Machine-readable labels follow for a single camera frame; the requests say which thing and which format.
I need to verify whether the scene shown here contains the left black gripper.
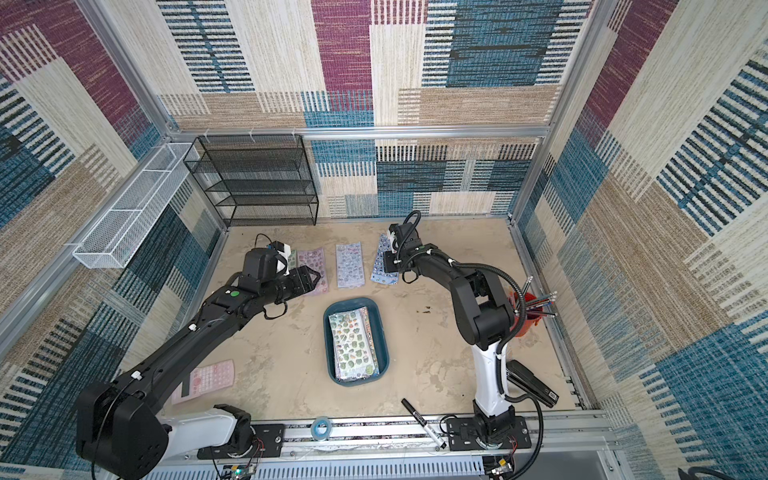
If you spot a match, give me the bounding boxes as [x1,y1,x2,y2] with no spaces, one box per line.
[261,265,323,308]

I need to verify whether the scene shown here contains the penguin sticker sheet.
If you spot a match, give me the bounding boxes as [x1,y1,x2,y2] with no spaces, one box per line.
[371,234,399,285]

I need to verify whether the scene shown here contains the pink purple sticker sheet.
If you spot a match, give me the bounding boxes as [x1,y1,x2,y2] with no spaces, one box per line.
[297,247,328,296]

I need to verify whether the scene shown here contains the light blue sticker sheet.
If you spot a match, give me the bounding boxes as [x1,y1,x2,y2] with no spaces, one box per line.
[336,242,365,289]

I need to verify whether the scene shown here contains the teal plastic storage box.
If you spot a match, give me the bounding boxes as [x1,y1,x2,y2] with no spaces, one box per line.
[323,297,390,387]

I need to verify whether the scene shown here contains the white green frog sticker sheet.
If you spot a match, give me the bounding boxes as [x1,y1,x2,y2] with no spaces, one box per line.
[328,307,380,383]

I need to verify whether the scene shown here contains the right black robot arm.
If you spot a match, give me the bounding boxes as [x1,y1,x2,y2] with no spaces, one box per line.
[384,221,525,446]

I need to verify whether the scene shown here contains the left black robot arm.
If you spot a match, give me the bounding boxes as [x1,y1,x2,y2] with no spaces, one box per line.
[75,242,321,479]

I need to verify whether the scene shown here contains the pink calculator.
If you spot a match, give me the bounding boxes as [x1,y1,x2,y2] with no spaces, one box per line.
[171,360,236,405]

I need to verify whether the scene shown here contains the red pencil cup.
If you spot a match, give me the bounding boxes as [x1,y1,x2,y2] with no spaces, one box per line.
[511,276,557,338]

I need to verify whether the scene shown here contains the blue tape roll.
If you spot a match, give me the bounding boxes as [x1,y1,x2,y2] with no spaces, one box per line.
[310,417,333,441]

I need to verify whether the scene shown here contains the black marker pen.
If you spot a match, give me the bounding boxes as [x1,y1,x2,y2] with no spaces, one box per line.
[401,398,447,450]

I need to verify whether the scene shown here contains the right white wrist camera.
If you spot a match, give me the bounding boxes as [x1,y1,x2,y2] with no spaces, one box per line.
[387,232,398,254]

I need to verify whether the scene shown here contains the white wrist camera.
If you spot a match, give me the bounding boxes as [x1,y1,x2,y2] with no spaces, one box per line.
[269,241,294,273]
[387,232,398,254]

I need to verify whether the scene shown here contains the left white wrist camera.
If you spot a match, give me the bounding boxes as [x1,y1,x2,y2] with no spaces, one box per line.
[269,241,294,273]

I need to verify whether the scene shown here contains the black wire mesh shelf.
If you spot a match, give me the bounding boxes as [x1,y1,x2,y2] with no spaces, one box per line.
[183,134,319,228]

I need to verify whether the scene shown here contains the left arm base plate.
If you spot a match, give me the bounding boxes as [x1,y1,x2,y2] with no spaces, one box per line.
[196,423,286,462]

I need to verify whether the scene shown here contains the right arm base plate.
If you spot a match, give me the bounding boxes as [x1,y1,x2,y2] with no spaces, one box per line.
[439,415,532,451]

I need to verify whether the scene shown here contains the white cable duct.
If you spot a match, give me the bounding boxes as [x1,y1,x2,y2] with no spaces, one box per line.
[147,455,485,480]

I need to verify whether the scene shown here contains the white wire mesh basket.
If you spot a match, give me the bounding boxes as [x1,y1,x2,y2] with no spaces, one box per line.
[73,143,191,269]

